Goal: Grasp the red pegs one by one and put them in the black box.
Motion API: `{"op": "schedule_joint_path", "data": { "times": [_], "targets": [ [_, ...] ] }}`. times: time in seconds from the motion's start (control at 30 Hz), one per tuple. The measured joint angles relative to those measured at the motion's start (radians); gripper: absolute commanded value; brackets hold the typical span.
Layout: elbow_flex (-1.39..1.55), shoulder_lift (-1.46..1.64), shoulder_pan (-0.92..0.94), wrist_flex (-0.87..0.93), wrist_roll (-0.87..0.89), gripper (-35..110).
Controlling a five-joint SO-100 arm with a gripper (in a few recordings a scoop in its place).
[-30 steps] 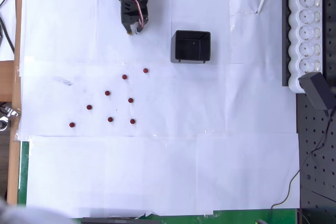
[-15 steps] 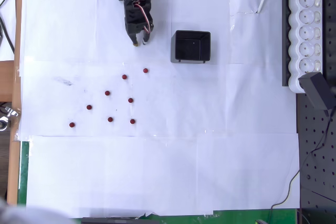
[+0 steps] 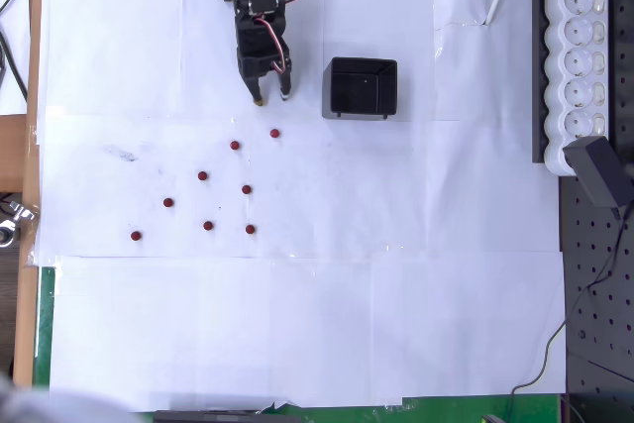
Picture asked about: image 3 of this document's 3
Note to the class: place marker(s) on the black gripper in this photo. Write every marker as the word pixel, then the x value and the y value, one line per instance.
pixel 259 64

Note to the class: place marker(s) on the red bead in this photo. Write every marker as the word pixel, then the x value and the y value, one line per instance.
pixel 250 229
pixel 202 176
pixel 235 145
pixel 274 133
pixel 136 235
pixel 246 189
pixel 208 225
pixel 168 202

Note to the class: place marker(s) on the black plastic bin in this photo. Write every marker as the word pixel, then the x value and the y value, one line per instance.
pixel 356 86

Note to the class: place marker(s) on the white paper table cover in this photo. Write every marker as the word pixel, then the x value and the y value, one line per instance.
pixel 347 294

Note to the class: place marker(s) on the brown wooden board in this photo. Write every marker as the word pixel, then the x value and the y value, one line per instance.
pixel 33 71

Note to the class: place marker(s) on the metal clamp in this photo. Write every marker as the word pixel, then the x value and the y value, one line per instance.
pixel 20 212

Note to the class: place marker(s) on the white power strip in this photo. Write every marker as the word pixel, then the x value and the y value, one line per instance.
pixel 555 96

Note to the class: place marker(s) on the green cutting mat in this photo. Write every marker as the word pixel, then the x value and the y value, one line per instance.
pixel 44 319

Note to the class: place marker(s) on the black power adapter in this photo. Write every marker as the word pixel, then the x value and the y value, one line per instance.
pixel 594 170

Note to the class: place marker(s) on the flat black device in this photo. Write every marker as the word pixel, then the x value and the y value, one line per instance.
pixel 223 417

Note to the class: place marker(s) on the dark ribbed panel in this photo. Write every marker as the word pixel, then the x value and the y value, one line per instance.
pixel 9 304

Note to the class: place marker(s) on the blurry grey object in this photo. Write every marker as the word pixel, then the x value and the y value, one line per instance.
pixel 39 408

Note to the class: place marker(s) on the black perforated pegboard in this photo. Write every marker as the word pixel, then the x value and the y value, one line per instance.
pixel 604 334

